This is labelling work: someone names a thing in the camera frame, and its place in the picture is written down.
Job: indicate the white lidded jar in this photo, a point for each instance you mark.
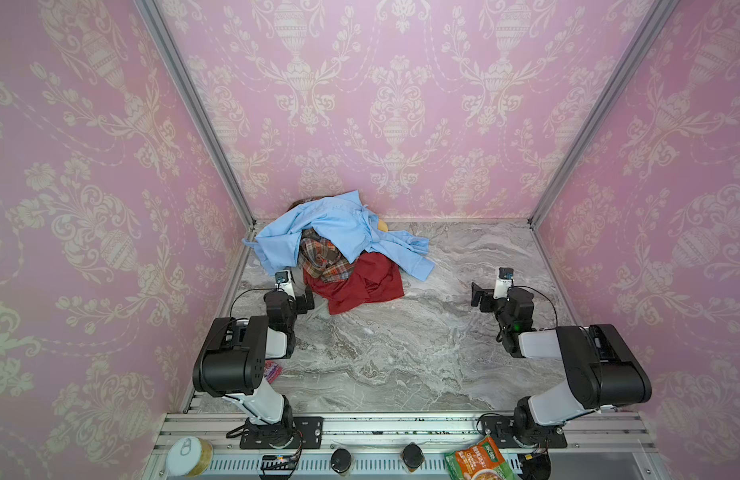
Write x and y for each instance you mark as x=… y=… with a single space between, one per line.
x=189 y=457

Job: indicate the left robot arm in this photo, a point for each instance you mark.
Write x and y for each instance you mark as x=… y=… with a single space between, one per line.
x=231 y=366

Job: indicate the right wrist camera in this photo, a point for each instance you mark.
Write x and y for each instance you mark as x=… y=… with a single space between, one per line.
x=503 y=280

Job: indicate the plaid flannel shirt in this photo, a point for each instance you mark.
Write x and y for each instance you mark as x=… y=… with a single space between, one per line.
x=322 y=260

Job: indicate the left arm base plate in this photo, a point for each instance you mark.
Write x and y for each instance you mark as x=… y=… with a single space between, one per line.
x=300 y=432

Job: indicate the green food packet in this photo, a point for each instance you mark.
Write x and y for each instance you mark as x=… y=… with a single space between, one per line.
x=481 y=461

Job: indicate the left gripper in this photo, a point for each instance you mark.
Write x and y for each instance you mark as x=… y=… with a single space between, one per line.
x=301 y=301

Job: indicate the black knob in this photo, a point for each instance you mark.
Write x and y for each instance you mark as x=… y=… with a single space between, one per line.
x=341 y=461
x=412 y=457

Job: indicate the dark red cloth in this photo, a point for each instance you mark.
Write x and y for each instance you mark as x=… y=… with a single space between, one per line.
x=375 y=279

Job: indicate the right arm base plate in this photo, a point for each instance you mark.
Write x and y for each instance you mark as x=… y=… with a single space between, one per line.
x=496 y=429

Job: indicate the right black knob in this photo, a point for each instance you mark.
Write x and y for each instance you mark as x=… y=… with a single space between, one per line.
x=412 y=457

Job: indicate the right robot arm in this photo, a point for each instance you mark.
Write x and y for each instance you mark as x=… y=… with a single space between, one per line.
x=600 y=368

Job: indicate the aluminium front rail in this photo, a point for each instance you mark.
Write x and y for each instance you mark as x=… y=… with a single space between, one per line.
x=608 y=445

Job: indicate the left black knob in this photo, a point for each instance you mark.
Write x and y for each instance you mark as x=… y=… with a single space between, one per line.
x=341 y=461

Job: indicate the pink snack wrapper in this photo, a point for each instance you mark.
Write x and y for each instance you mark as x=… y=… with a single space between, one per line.
x=272 y=371

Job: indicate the light blue shirt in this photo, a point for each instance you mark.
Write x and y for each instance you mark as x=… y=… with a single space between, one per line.
x=346 y=222

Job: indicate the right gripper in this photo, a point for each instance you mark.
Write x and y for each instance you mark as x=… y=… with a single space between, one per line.
x=487 y=297

